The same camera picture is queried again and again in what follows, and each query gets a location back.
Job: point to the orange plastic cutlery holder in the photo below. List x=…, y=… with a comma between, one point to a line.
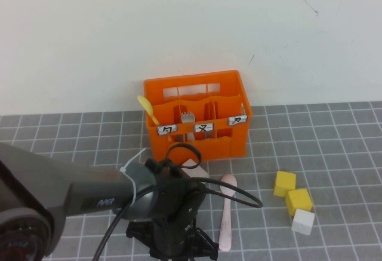
x=215, y=147

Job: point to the yellow plastic spoon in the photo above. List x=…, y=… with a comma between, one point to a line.
x=143, y=102

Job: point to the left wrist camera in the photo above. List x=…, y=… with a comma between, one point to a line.
x=138, y=232

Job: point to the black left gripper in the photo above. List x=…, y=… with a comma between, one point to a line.
x=179, y=207

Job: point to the white usb charger block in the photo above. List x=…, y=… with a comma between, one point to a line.
x=200, y=173

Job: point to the yellow cube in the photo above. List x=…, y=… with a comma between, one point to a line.
x=285, y=181
x=298, y=201

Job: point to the metal fork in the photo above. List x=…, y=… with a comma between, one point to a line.
x=187, y=118

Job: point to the pink plastic spoon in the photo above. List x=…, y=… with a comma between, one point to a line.
x=226, y=225

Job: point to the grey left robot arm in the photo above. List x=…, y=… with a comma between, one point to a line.
x=59, y=177

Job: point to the white cube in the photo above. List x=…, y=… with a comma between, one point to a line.
x=303, y=222

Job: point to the white zip tie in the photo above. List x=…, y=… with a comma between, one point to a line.
x=133, y=192

